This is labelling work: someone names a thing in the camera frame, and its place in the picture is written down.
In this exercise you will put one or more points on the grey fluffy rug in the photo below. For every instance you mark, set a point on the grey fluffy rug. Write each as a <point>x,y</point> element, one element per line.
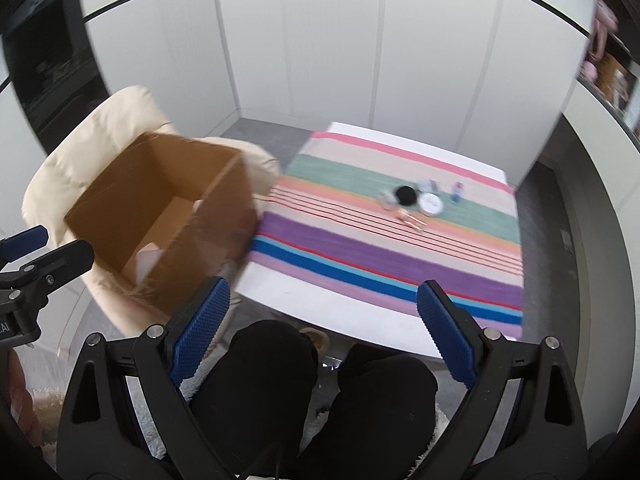
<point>192,392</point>

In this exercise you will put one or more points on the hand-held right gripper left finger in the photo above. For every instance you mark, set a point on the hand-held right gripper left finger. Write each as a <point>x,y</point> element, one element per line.
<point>200,330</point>

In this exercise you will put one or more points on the small clear jar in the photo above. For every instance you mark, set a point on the small clear jar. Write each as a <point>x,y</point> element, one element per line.
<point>387,201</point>

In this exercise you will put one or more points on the white table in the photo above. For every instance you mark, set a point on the white table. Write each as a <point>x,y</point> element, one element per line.
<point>310,300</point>

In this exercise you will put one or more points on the pink plush toy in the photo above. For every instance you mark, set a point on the pink plush toy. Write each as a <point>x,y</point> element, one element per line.
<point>590,69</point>

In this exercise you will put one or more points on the cream padded chair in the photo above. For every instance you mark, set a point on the cream padded chair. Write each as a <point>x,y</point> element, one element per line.
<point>85,145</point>

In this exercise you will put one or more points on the small grey case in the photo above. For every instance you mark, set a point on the small grey case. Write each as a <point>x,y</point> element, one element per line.
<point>429,185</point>

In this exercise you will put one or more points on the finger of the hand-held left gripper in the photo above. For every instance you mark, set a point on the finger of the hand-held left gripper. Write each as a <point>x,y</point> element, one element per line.
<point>25,241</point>
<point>65,260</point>

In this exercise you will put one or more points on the black chair armrest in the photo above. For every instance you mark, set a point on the black chair armrest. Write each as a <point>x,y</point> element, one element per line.
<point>607,460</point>

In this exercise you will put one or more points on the white round compact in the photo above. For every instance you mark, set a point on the white round compact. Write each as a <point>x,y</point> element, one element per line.
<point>430,204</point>

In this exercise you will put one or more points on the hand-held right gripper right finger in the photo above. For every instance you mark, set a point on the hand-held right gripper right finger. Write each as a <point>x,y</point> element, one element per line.
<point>447,335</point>

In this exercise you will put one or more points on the black round compact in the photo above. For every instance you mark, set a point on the black round compact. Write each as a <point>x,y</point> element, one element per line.
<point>405,195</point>

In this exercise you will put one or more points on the chrome table base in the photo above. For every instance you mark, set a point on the chrome table base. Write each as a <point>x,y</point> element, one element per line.
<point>332,362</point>

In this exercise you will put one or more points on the small brown cardboard box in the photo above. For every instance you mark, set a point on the small brown cardboard box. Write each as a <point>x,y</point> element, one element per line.
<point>614,79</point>

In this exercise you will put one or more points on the floor socket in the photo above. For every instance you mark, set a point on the floor socket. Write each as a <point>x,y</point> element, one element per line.
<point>566,241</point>

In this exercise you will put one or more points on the dark built-in oven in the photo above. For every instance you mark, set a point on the dark built-in oven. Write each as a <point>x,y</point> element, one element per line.
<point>45,60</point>

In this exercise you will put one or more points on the striped cloth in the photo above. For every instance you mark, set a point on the striped cloth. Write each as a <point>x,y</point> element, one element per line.
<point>390,250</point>

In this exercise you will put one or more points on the blue bottle with pink cap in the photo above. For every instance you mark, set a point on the blue bottle with pink cap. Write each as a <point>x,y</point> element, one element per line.
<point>456,191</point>

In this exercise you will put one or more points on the person's black pants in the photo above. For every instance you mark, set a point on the person's black pants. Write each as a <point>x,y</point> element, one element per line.
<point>260,385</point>

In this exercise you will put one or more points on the person's left hand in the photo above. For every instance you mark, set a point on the person's left hand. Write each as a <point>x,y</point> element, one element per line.
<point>22,400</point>

